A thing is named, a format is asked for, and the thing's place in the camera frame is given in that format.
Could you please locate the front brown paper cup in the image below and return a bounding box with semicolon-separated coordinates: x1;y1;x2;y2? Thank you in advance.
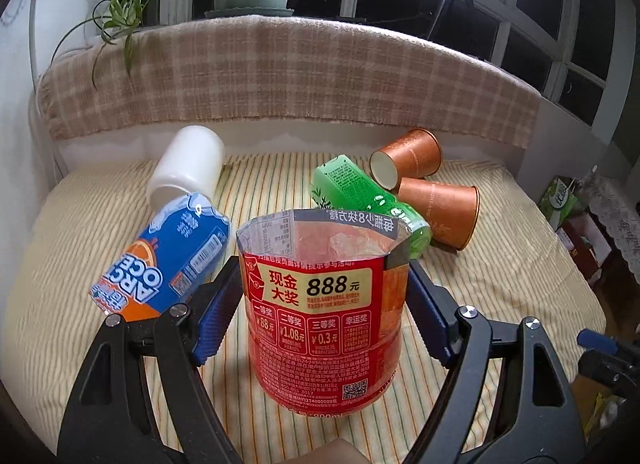
397;177;480;251

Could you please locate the brown paper cup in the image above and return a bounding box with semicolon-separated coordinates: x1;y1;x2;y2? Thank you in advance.
397;177;480;251
370;128;442;190

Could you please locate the green cut bottle cup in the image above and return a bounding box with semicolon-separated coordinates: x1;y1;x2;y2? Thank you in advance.
310;154;432;258

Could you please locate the rear brown paper cup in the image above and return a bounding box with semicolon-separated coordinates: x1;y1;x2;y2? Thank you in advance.
370;128;442;190

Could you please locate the red cardboard box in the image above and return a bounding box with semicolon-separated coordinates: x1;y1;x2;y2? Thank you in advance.
556;215;603;287

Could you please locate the striped yellow cushion cover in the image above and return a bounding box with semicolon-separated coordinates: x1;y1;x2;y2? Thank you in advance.
1;160;605;463

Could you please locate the white lace cloth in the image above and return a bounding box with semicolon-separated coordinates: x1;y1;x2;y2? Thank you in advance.
584;172;640;281

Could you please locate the green white carton box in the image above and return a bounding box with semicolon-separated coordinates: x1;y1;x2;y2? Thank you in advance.
538;176;587;231

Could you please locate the white plastic bottle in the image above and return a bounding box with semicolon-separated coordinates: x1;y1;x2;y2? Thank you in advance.
146;125;224;212

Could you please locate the plaid beige cloth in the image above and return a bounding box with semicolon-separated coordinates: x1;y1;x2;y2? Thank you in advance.
37;16;541;148

